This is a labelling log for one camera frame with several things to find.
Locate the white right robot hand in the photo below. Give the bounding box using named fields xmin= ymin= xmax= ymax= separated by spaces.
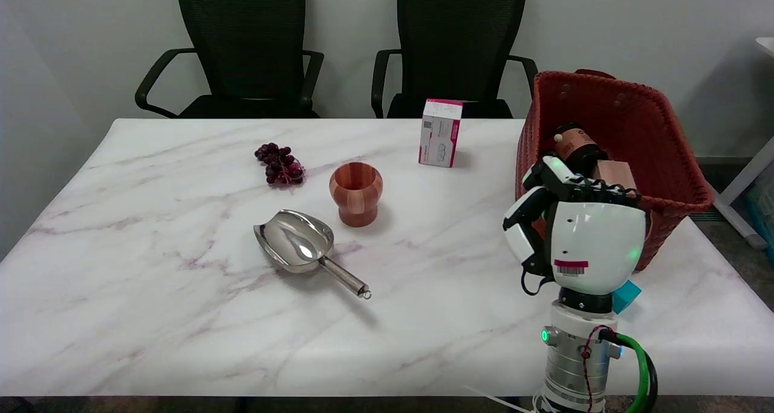
xmin=503 ymin=155 xmax=648 ymax=297

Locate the wooden mortar cup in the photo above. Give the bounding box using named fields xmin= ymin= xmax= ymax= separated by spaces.
xmin=329 ymin=162 xmax=384 ymax=228

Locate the teal cube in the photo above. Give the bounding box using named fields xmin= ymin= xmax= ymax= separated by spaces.
xmin=612 ymin=279 xmax=642 ymax=315

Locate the light wooden block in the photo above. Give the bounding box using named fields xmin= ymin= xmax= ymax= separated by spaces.
xmin=592 ymin=160 xmax=639 ymax=192

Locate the dark bottle with brown label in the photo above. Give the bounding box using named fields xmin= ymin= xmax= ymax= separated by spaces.
xmin=546 ymin=123 xmax=609 ymax=178

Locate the red woven basket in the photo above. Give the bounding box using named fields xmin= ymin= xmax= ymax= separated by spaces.
xmin=516 ymin=70 xmax=716 ymax=273

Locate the white side table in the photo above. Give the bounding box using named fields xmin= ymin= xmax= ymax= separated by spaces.
xmin=712 ymin=36 xmax=774 ymax=251

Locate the blue storage bin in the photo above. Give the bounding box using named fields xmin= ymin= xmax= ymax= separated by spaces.
xmin=744 ymin=164 xmax=774 ymax=264

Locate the pink and white carton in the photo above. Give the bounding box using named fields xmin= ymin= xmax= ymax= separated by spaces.
xmin=418 ymin=99 xmax=464 ymax=169

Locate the black mesh office chair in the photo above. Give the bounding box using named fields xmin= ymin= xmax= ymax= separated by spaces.
xmin=371 ymin=0 xmax=539 ymax=120
xmin=134 ymin=0 xmax=325 ymax=120

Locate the shiny metal scoop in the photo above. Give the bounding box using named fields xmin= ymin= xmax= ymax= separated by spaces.
xmin=253 ymin=209 xmax=372 ymax=300

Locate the dark purple grape bunch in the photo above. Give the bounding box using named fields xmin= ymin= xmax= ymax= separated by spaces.
xmin=254 ymin=142 xmax=306 ymax=187

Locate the green robot cable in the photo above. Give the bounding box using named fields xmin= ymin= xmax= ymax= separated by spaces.
xmin=599 ymin=330 xmax=659 ymax=413

